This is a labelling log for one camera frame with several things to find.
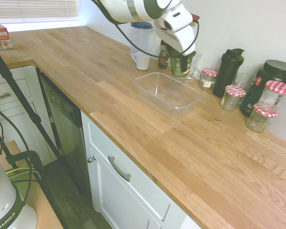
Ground clear glass tumbler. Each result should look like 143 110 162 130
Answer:
233 72 254 96

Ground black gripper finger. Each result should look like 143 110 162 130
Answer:
167 46 182 58
179 55 191 73

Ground white window blind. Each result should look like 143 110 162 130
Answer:
0 0 80 25

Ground black shaker bottle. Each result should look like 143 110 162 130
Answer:
212 48 245 98

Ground stainless steel dishwasher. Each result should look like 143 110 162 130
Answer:
36 68 92 195

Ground clear pitcher with blue lid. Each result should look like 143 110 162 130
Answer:
129 21 156 57

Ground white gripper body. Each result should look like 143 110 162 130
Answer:
153 21 197 57

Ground clear glass handled mug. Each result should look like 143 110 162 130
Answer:
184 52 203 83

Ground large black protein tub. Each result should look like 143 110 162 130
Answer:
240 59 286 118

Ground white ceramic mug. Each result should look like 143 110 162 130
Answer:
131 51 151 71

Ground green cereal cup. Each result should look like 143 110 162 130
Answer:
169 51 196 77

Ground small labelled jar checked lid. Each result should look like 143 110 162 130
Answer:
199 67 219 91

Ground black camera tripod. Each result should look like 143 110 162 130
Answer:
0 39 64 169

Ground green and yellow cable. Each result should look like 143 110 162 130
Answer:
4 166 42 183

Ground white kitchen drawer front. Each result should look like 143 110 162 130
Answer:
81 111 172 222

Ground white kitchen cabinet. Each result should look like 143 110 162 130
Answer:
0 64 59 167

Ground empty jar red checked lid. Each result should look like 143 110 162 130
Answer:
220 85 246 112
245 103 279 133
256 80 286 114

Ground red and white carton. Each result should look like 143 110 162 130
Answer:
0 23 10 42
0 38 14 50

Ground clear plastic rectangular container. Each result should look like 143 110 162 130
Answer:
133 72 203 121

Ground dark glass bottle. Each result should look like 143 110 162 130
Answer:
157 40 173 70

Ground wooden robot mounting board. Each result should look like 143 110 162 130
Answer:
0 140 64 229

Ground silver drawer bar handle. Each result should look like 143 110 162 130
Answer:
107 156 132 183

